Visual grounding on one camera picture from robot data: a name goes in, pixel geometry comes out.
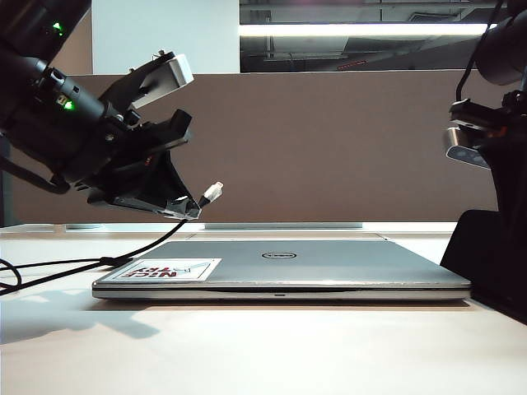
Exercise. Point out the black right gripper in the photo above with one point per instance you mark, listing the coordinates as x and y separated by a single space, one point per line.
514 119

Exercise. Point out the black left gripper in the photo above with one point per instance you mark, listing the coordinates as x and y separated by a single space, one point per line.
136 140

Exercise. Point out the black smartphone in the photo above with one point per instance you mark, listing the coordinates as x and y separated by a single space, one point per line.
494 263

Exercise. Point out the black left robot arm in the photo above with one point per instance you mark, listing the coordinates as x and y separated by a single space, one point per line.
24 82

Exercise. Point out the white Nice Try sticker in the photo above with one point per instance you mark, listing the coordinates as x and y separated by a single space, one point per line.
193 269

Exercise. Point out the white partition clamp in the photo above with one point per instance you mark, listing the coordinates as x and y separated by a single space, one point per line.
62 229

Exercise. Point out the grey bar under partition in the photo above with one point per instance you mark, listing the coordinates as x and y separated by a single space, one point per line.
284 226

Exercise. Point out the silver Dell laptop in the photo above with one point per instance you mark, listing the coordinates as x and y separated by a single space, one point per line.
288 275

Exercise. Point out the brown desk partition panel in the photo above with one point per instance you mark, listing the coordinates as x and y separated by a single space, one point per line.
309 144

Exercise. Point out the beige round column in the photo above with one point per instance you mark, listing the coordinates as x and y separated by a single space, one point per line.
80 49

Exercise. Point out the red ceiling sign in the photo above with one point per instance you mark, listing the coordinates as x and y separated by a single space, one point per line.
353 65

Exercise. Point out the white ceiling light strip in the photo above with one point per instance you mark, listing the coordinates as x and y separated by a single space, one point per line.
370 29

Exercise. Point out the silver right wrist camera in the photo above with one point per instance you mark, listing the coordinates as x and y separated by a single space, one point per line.
463 152

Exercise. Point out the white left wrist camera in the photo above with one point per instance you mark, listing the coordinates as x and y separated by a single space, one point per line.
181 70

